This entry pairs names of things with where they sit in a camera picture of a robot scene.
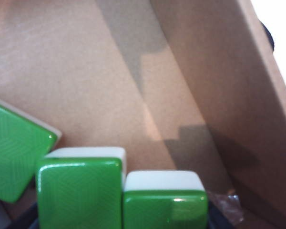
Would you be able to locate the brown cardboard paper box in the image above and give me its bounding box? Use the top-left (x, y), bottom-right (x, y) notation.
top-left (0, 0), bottom-right (286, 229)

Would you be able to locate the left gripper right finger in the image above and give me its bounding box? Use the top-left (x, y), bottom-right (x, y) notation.
top-left (206, 190), bottom-right (244, 229)

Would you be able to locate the white green mahjong tile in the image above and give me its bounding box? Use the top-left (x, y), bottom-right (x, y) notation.
top-left (0, 97), bottom-right (62, 204)
top-left (35, 146), bottom-right (127, 229)
top-left (123, 170), bottom-right (208, 229)

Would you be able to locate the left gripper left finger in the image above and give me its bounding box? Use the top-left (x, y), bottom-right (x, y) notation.
top-left (0, 198), bottom-right (41, 229)

